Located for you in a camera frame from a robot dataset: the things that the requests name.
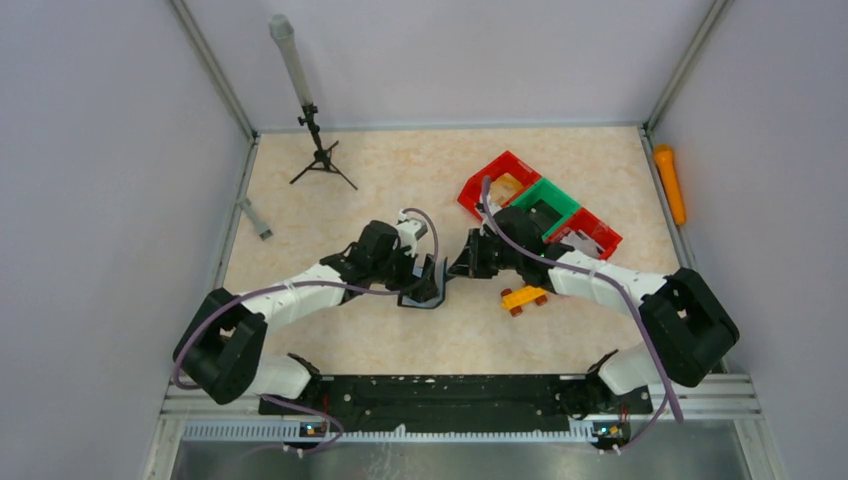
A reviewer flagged small grey tool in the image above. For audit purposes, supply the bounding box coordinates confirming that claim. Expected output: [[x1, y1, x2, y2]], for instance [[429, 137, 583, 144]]
[[236, 197, 273, 241]]

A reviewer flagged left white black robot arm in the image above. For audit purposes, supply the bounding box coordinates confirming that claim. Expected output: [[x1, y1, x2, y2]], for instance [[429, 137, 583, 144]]
[[172, 208, 439, 414]]

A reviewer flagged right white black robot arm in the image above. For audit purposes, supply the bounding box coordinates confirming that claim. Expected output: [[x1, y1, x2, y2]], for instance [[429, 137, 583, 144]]
[[448, 207, 740, 412]]

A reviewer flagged black leather card holder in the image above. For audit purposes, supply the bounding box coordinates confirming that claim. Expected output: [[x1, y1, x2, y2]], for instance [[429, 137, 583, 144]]
[[397, 254, 449, 310]]

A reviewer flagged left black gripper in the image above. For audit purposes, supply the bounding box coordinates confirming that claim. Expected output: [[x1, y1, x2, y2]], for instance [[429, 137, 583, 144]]
[[371, 241, 438, 303]]

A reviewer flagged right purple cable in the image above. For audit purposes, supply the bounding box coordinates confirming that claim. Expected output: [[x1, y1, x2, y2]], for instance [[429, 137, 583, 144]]
[[480, 175, 685, 455]]

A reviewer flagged yellow toy brick car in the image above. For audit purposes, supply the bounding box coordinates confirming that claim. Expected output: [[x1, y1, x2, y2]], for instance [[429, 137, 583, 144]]
[[500, 286, 548, 317]]

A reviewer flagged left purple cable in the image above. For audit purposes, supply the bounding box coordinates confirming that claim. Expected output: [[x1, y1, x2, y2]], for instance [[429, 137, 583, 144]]
[[172, 207, 440, 458]]

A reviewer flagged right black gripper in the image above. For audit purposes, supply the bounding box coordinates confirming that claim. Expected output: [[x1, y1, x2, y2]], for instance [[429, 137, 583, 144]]
[[449, 228, 522, 279]]

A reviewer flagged red bin with wooden blocks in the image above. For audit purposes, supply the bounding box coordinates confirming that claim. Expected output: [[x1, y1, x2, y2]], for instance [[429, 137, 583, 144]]
[[457, 150, 542, 219]]

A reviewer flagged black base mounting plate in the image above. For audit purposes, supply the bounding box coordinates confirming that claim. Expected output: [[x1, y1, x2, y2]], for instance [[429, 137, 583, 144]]
[[258, 374, 653, 433]]

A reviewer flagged red bin with plastic bags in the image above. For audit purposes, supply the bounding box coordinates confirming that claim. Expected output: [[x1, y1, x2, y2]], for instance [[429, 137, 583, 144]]
[[545, 207, 623, 260]]

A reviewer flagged orange flashlight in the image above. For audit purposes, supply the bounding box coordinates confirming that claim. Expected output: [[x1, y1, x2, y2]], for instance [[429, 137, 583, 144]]
[[653, 144, 686, 226]]

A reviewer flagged purple cable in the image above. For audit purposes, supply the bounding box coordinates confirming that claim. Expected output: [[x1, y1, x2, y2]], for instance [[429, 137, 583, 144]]
[[480, 175, 685, 455], [172, 207, 440, 458]]

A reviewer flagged black tripod with grey tube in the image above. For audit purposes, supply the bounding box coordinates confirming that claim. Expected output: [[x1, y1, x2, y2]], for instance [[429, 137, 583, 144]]
[[268, 14, 358, 191]]

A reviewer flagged green plastic bin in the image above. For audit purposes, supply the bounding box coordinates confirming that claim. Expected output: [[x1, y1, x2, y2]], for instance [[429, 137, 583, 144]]
[[510, 178, 581, 243]]

